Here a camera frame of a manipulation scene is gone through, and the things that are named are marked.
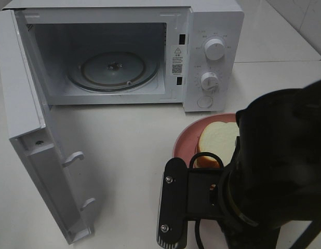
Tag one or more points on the white microwave oven body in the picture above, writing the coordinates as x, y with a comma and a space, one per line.
173, 32

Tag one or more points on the pink round plate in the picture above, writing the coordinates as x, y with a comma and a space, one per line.
189, 135

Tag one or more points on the white microwave knob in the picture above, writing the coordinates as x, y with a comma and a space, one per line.
209, 81
214, 49

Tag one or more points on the glass microwave turntable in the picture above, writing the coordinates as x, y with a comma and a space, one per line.
113, 71

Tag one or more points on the white lower microwave knob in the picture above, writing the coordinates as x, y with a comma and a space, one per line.
209, 81

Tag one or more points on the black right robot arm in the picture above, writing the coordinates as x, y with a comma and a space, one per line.
274, 175

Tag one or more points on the white upper microwave knob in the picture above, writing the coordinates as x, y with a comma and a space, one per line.
214, 49

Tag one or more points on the white bread sandwich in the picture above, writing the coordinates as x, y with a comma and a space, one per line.
211, 165

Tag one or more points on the white adjacent table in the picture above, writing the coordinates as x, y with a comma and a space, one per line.
267, 37

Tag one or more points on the white microwave door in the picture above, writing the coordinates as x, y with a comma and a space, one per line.
31, 129

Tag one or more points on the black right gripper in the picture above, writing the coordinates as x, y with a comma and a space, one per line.
202, 198

